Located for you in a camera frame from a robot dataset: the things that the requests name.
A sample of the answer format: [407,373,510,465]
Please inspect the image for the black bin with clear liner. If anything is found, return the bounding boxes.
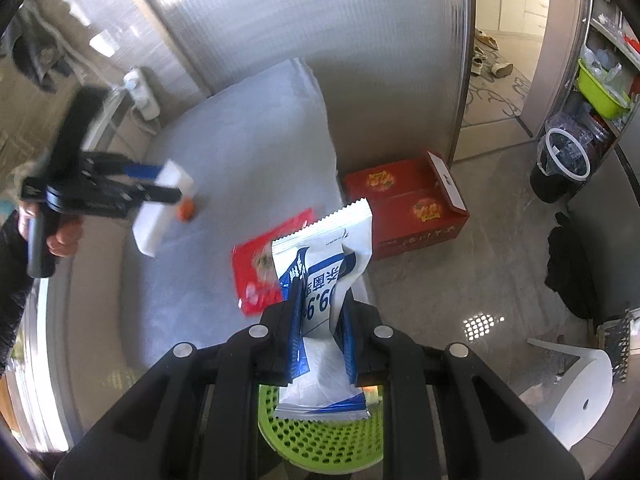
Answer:
[530,127,593,204]

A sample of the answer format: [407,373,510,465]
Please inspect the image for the white foam block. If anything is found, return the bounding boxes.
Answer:
[132,160,195,258]

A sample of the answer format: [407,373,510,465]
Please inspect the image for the grey foam mat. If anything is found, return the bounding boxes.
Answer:
[65,57,381,456]

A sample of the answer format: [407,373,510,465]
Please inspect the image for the white and blue packet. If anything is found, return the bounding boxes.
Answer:
[270,197,373,421]

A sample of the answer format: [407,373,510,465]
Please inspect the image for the red cardboard box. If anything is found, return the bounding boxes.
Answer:
[342,151,471,261]

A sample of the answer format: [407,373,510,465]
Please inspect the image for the patterned floor rug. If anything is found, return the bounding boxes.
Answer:
[460,67,538,129]

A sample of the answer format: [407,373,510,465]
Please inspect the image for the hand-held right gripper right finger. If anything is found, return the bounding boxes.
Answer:
[342,290,583,480]

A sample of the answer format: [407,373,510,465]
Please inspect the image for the white power strip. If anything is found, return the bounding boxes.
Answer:
[122,67,161,121]

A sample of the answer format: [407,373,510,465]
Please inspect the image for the storage shelf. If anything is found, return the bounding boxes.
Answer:
[565,0,640,161]

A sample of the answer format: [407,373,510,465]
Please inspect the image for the green perforated basket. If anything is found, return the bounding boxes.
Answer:
[257,382,386,473]

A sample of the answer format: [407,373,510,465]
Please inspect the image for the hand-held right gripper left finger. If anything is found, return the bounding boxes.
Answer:
[52,280,306,480]

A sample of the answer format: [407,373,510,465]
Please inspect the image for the dark patterned bag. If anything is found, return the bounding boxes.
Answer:
[597,310,640,386]

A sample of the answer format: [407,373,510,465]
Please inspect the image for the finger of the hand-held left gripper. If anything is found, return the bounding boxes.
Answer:
[120,161,166,179]
[140,185,183,206]

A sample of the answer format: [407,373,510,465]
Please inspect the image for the hanging dark grey cloth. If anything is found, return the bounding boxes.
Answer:
[12,25,76,93]

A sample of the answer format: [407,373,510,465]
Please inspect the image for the red snack packet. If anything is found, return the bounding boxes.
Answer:
[231,208,313,316]

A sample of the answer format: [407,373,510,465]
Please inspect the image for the green plastic basin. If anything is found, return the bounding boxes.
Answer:
[577,59,632,120]

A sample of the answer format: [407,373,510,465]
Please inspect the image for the white plastic stool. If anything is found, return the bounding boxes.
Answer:
[520,337,613,451]

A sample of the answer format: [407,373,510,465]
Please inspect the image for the black cloth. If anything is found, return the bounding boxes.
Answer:
[545,212,598,318]

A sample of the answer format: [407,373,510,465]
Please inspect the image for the person's left hand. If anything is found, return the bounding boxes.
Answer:
[19,205,84,258]

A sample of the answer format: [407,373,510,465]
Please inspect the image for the frosted glass sliding door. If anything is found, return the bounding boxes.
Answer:
[125,0,476,163]

